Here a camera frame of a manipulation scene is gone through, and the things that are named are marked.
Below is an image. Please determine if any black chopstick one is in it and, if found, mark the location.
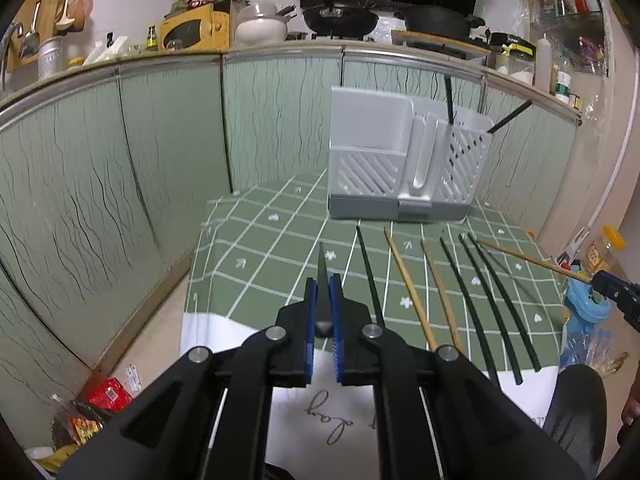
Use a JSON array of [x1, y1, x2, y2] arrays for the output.
[[314, 243, 333, 338]]

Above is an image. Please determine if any black chopstick three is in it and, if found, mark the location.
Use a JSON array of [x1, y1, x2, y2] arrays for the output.
[[438, 237, 500, 387]]

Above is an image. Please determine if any yellow microwave oven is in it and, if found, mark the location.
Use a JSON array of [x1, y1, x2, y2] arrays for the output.
[[158, 3, 231, 51]]

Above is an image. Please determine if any black chopstick two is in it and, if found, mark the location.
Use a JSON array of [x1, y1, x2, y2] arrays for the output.
[[356, 224, 385, 328]]

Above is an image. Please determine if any right human hand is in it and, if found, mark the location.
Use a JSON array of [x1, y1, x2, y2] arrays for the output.
[[620, 376, 640, 426]]

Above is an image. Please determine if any black chopstick four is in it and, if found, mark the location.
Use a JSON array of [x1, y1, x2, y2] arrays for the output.
[[458, 234, 523, 386]]

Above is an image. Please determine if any metal utensil canister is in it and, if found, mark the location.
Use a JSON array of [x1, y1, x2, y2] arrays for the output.
[[38, 36, 65, 80]]

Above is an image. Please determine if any red snack packet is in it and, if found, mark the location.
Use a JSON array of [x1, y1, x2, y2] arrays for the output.
[[87, 378, 132, 413]]

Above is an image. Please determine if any black chopstick five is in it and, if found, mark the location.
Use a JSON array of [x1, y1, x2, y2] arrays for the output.
[[468, 235, 541, 372]]

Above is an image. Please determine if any grey plastic utensil holder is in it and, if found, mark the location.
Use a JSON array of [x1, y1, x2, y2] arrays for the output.
[[328, 87, 494, 223]]

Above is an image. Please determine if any wooden chopstick three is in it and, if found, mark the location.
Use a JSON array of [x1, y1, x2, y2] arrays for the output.
[[474, 238, 591, 285]]

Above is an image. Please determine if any yellow lid glass jar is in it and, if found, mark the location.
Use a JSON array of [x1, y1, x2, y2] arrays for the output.
[[586, 224, 626, 275]]

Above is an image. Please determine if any green checkered tablecloth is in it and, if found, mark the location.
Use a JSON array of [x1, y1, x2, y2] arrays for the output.
[[180, 169, 569, 428]]

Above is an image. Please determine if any black frying pan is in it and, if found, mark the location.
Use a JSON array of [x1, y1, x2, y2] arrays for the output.
[[303, 3, 378, 39]]

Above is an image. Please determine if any wooden chopstick two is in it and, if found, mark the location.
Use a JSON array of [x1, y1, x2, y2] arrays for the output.
[[421, 240, 464, 353]]

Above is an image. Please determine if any clear salt container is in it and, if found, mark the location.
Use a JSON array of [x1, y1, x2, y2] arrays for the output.
[[508, 48, 535, 86]]

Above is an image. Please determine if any wooden cutting board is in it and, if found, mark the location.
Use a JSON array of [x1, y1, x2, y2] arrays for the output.
[[6, 0, 58, 72]]

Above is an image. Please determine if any blue plastic water jug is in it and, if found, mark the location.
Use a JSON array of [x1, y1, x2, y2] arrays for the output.
[[559, 278, 611, 370]]

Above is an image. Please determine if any green label white bottle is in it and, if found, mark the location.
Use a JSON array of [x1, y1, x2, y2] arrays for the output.
[[554, 70, 572, 104]]

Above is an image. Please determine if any black cooking pot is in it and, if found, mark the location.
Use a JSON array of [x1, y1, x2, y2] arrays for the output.
[[394, 6, 486, 40]]

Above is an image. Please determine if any white rice cooker pot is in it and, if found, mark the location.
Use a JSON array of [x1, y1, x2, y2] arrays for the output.
[[234, 2, 288, 48]]

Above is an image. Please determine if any wooden chopstick one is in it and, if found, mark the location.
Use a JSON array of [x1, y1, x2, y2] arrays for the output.
[[384, 228, 437, 351]]

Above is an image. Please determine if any white squeeze bottle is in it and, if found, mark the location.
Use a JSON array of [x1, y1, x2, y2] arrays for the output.
[[534, 35, 552, 93]]

